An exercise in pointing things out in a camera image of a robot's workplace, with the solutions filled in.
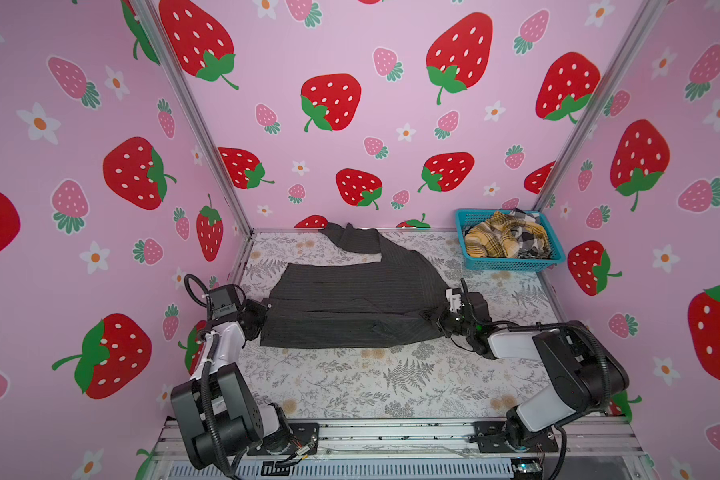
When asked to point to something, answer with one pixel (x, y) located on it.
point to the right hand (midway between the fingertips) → (418, 312)
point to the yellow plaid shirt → (495, 238)
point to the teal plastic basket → (468, 216)
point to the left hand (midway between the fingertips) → (264, 309)
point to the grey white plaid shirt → (531, 241)
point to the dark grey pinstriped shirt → (353, 301)
